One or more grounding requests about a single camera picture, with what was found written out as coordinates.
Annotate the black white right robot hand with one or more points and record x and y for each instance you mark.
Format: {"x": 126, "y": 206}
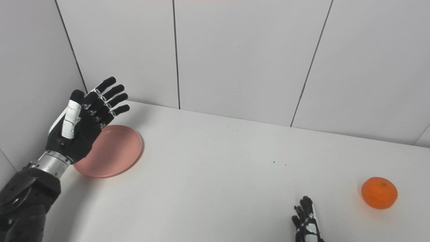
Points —
{"x": 306, "y": 228}

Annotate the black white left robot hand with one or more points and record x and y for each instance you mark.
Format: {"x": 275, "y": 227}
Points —
{"x": 80, "y": 134}

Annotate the pink round plate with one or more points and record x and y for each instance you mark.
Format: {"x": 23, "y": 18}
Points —
{"x": 116, "y": 151}

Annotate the orange fruit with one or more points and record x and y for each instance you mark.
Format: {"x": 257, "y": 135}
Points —
{"x": 379, "y": 193}

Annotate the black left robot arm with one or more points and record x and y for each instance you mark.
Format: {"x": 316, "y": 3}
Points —
{"x": 27, "y": 201}

